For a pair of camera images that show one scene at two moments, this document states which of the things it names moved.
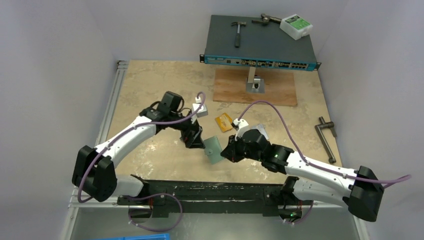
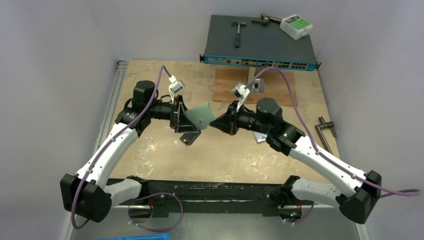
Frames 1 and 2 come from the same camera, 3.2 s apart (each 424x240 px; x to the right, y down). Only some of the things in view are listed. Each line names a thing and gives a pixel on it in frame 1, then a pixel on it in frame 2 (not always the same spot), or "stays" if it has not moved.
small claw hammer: (237, 39) stays
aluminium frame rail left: (113, 100) stays
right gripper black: (234, 149) -> (233, 117)
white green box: (295, 27) stays
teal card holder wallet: (213, 149) -> (202, 115)
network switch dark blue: (256, 41) stays
